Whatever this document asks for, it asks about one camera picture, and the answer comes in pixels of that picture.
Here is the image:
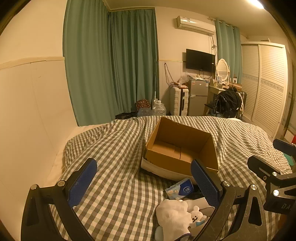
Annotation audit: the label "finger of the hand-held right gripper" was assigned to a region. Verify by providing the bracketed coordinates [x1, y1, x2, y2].
[247, 155, 282, 184]
[273, 138, 296, 164]

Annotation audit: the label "white bear toy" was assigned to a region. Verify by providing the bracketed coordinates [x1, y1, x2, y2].
[186, 205, 216, 229]

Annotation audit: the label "wooden chair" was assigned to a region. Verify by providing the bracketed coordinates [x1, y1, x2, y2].
[204, 91, 247, 120]

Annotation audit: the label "black clothing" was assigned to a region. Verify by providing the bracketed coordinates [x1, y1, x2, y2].
[214, 89, 242, 118]

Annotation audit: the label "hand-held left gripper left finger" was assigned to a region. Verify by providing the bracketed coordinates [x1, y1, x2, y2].
[21, 158, 97, 241]

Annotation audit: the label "white suitcase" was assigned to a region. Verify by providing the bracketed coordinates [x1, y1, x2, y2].
[169, 87, 189, 116]

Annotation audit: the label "wall cables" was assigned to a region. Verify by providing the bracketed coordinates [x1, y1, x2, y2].
[164, 62, 176, 87]

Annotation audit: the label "white knit glove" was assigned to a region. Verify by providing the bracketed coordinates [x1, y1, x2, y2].
[155, 199, 193, 236]

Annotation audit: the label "grey checked blanket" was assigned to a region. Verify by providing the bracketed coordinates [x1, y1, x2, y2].
[46, 115, 293, 241]

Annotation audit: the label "white air conditioner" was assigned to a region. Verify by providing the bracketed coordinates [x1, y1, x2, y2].
[174, 16, 216, 36]

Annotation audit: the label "blue tissue packet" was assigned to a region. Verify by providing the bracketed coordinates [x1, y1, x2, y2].
[165, 177, 197, 199]

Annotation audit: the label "white louvred wardrobe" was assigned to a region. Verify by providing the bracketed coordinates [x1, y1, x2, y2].
[240, 42, 289, 139]

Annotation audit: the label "brown cardboard box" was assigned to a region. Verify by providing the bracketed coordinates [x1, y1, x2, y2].
[141, 116, 219, 180]

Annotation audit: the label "white dressing table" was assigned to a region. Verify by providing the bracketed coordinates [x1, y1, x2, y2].
[207, 81, 243, 112]

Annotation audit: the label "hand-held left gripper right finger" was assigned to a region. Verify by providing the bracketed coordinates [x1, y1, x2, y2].
[190, 159, 274, 241]

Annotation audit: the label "white cloth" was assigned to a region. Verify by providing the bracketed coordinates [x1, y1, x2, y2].
[141, 156, 197, 184]

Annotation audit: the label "patterned bag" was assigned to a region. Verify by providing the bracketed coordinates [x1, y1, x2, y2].
[135, 99, 151, 109]

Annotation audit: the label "green curtain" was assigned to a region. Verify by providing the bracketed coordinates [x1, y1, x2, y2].
[63, 0, 116, 127]
[214, 19, 243, 84]
[107, 8, 160, 116]

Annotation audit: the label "black wall television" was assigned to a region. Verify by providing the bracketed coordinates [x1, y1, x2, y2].
[186, 49, 215, 73]

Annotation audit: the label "white oval mirror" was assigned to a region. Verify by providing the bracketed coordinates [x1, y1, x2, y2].
[216, 59, 231, 85]

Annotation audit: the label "silver mini fridge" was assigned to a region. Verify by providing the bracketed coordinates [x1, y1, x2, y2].
[188, 79, 210, 116]

